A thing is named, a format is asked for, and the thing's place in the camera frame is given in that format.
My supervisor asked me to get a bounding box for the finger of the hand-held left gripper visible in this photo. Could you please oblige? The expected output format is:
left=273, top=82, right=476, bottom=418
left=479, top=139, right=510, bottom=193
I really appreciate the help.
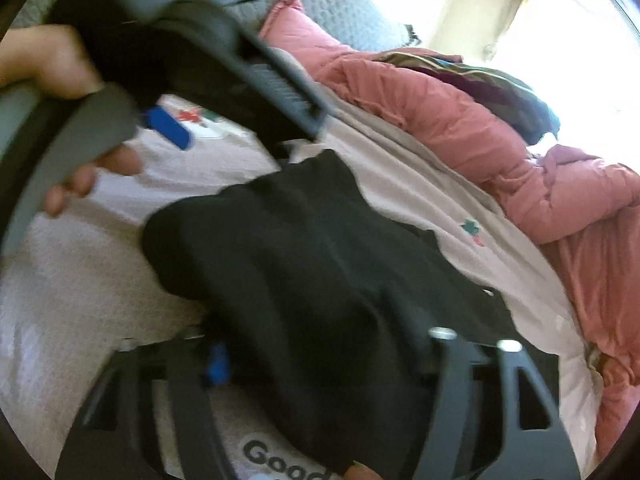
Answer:
left=140, top=104, right=195, bottom=152

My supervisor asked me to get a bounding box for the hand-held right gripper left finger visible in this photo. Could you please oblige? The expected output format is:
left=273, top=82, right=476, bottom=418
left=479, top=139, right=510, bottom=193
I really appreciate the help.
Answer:
left=55, top=339, right=237, bottom=480

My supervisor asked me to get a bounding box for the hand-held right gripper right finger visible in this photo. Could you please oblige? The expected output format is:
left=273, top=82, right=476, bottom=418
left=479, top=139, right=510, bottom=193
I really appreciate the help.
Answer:
left=407, top=326, right=584, bottom=480

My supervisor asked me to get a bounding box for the black printed t-shirt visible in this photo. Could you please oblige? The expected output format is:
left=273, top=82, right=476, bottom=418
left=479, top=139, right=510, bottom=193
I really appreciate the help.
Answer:
left=142, top=149, right=561, bottom=480

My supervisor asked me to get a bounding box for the person's left hand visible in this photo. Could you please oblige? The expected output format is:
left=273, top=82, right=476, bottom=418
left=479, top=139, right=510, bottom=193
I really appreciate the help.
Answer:
left=0, top=24, right=147, bottom=218

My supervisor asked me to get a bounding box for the person's right hand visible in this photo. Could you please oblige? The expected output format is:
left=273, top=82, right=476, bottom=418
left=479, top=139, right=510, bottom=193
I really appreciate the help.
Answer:
left=342, top=461, right=384, bottom=480

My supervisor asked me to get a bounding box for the pink pillow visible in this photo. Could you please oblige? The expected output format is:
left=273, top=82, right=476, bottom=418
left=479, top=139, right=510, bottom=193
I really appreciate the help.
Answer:
left=257, top=0, right=351, bottom=57

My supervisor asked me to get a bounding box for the bear printed blanket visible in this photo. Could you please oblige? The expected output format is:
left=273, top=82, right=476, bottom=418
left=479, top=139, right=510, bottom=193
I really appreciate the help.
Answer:
left=0, top=95, right=606, bottom=480

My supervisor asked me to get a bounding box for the pink quilt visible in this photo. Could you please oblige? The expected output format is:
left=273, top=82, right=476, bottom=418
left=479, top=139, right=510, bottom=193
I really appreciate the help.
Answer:
left=310, top=42, right=640, bottom=466

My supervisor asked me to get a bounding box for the dark striped cloth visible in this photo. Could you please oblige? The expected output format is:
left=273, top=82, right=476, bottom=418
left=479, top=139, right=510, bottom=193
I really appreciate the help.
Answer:
left=372, top=50, right=562, bottom=147

